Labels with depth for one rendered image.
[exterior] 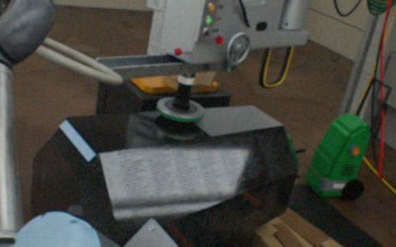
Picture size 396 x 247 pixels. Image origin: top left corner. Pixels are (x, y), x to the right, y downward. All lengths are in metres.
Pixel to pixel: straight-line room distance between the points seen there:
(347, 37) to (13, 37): 7.45
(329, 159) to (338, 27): 5.14
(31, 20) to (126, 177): 0.88
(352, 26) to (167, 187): 6.63
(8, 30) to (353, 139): 2.75
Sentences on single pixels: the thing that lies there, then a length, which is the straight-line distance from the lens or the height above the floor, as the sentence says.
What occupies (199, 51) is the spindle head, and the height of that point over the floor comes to 1.18.
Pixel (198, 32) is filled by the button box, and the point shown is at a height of 1.27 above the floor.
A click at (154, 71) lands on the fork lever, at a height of 1.09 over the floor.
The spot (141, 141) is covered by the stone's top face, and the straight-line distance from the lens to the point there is 2.05.
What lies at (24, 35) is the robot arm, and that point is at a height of 1.38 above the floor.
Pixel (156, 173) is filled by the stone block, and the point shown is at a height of 0.74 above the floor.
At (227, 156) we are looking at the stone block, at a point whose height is 0.75.
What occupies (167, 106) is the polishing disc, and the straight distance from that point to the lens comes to 2.28.
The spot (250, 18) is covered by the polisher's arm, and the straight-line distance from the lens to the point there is 2.30.
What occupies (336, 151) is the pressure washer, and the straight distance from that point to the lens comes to 3.60.
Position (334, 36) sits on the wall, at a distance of 8.62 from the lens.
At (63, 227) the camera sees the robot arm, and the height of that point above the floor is 1.21.
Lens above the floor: 1.72
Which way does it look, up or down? 23 degrees down
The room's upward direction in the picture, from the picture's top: 11 degrees clockwise
